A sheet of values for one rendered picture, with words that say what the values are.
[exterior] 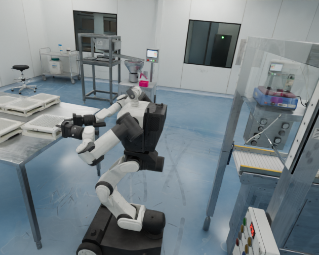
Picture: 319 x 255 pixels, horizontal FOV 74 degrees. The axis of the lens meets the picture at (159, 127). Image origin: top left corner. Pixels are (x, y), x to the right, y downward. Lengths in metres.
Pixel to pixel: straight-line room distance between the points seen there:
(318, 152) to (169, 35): 6.04
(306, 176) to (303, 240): 1.43
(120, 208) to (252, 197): 1.02
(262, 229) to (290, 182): 0.18
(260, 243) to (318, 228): 1.34
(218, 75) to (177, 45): 1.48
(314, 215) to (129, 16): 6.11
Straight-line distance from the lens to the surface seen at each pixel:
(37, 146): 1.81
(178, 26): 6.51
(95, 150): 1.19
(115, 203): 1.85
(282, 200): 0.78
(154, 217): 1.89
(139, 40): 6.69
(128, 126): 1.18
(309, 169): 0.73
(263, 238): 0.78
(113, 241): 1.98
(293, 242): 2.14
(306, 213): 1.95
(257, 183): 1.62
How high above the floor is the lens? 1.76
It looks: 25 degrees down
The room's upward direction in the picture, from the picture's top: 5 degrees clockwise
